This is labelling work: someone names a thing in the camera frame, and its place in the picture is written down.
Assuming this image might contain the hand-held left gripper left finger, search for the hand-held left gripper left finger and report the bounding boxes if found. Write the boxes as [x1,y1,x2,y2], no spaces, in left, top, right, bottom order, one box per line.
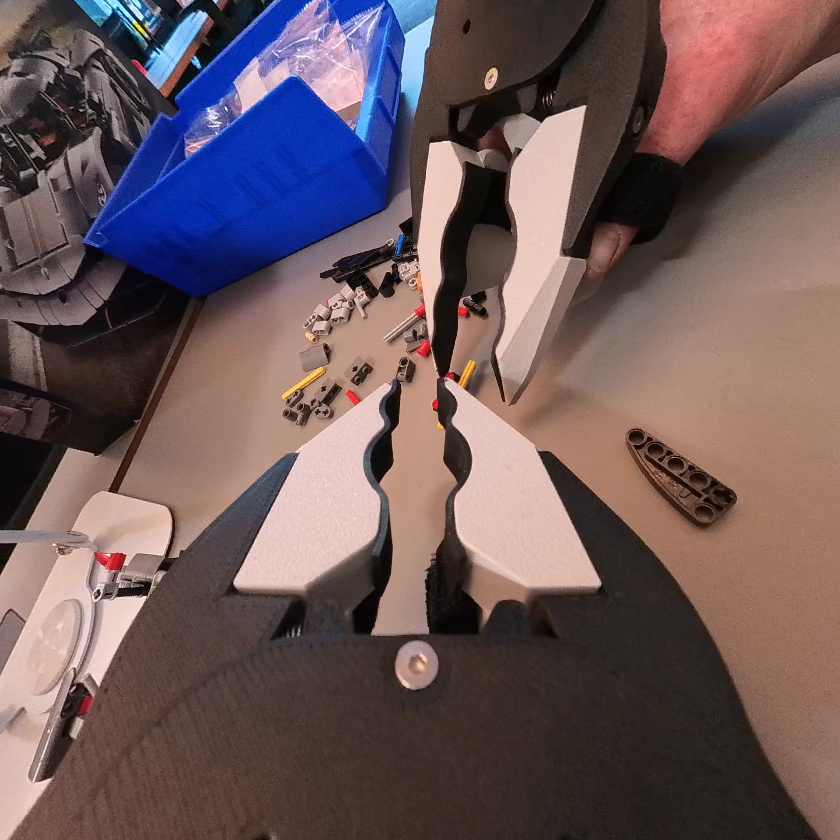
[233,378,403,634]

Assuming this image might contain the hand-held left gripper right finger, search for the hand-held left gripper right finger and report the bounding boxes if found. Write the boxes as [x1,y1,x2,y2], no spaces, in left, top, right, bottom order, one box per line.
[434,375,602,630]

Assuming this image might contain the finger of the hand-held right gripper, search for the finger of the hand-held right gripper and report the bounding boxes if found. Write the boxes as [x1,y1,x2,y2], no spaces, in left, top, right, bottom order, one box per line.
[415,138,509,376]
[492,105,588,406]

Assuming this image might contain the yellow lego axle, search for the yellow lego axle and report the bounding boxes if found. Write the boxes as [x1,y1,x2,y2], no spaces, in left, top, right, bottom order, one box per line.
[436,360,478,431]

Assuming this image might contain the pile of lego pieces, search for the pile of lego pieces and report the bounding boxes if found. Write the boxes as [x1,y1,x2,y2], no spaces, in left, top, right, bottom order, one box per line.
[282,233,490,427]

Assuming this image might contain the partly built lego car model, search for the partly built lego car model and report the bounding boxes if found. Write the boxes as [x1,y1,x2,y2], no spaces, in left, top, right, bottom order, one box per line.
[29,550,185,783]

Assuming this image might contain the dark printed lego box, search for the dark printed lego box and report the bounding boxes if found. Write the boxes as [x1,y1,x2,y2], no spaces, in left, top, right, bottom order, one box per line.
[0,0,204,454]

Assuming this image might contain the person's right hand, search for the person's right hand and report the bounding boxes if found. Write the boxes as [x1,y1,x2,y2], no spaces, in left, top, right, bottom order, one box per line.
[583,0,840,284]

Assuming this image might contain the blue plastic bin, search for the blue plastic bin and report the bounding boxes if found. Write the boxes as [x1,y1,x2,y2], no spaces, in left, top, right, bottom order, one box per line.
[84,0,406,298]

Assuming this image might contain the clear plastic bags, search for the clear plastic bags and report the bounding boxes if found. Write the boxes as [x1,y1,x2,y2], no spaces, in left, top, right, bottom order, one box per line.
[184,0,385,158]

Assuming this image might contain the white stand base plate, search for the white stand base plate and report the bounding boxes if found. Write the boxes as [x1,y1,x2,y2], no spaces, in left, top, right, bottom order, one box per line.
[0,492,175,782]

